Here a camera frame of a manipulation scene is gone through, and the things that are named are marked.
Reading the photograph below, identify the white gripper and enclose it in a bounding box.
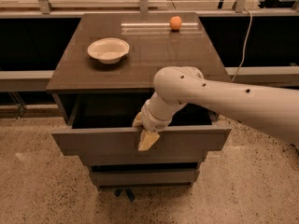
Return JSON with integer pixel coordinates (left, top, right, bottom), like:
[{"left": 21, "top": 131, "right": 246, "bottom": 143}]
[{"left": 133, "top": 105, "right": 172, "bottom": 151}]

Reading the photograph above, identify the grey top drawer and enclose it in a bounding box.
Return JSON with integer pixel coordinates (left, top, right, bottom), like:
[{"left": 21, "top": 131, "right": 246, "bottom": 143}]
[{"left": 52, "top": 92, "right": 231, "bottom": 166}]

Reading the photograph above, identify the grey drawer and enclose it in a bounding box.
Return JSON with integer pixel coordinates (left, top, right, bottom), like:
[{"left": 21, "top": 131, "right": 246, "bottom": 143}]
[
  {"left": 90, "top": 169, "right": 199, "bottom": 187},
  {"left": 52, "top": 92, "right": 231, "bottom": 166}
]

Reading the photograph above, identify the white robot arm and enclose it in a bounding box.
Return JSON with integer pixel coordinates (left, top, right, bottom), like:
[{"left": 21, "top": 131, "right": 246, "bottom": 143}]
[{"left": 133, "top": 66, "right": 299, "bottom": 151}]

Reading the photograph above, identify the grey bottom drawer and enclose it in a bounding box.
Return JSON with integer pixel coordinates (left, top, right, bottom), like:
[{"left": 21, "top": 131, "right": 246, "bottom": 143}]
[{"left": 90, "top": 169, "right": 199, "bottom": 187}]

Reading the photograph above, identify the grey drawer cabinet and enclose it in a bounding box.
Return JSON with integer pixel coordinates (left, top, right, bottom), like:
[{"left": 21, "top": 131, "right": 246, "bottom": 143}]
[{"left": 46, "top": 11, "right": 233, "bottom": 191}]

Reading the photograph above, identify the blue tape cross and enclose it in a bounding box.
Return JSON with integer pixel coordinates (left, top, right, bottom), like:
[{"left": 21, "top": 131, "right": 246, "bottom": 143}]
[{"left": 114, "top": 189, "right": 135, "bottom": 203}]

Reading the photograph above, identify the white bowl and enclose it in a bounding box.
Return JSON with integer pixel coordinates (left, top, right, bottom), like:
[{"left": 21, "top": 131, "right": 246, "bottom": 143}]
[{"left": 87, "top": 38, "right": 130, "bottom": 64}]

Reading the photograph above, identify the orange fruit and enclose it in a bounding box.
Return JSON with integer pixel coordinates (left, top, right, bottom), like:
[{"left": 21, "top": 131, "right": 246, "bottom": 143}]
[{"left": 169, "top": 16, "right": 182, "bottom": 31}]

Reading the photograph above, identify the metal window railing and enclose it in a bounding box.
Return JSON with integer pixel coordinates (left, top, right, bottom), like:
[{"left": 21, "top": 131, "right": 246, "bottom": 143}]
[{"left": 0, "top": 0, "right": 299, "bottom": 19}]

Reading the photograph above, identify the white cable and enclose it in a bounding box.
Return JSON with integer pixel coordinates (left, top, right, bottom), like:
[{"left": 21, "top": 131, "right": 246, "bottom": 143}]
[{"left": 231, "top": 7, "right": 254, "bottom": 82}]

